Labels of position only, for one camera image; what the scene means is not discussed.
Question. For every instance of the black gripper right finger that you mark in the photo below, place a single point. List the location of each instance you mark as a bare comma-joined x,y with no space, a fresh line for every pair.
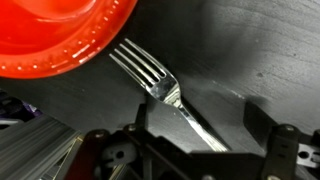
280,146

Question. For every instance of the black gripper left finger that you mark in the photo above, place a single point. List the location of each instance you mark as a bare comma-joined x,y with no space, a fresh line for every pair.
100,153

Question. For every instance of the silver metal fork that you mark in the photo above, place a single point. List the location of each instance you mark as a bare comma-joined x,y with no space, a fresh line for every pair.
163,88

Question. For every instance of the red plastic bowl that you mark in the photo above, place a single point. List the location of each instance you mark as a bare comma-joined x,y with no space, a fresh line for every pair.
50,36

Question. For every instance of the aluminium frame rail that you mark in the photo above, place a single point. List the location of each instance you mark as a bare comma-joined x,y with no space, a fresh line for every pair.
33,150

